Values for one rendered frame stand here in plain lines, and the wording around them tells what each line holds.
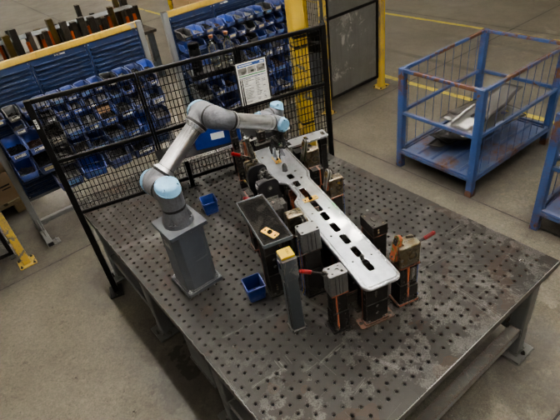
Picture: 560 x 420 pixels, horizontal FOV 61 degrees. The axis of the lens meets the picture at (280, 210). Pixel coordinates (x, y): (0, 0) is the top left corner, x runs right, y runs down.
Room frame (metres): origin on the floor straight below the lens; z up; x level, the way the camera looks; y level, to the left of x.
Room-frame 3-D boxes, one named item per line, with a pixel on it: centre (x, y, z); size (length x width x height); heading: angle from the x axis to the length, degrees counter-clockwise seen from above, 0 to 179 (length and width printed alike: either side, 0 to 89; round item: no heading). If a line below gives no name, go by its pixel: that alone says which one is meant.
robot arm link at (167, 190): (1.89, 0.51, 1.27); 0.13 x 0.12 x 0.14; 36
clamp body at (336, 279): (1.42, -0.19, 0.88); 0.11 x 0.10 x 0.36; 107
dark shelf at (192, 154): (2.83, 0.29, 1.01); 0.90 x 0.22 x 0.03; 107
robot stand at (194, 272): (1.88, 0.50, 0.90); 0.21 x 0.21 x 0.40; 33
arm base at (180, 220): (1.88, 0.50, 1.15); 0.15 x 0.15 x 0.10
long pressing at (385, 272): (2.02, -0.18, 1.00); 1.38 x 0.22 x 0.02; 17
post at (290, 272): (1.46, 0.01, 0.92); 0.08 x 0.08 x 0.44; 17
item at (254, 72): (3.03, 0.04, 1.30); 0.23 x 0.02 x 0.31; 107
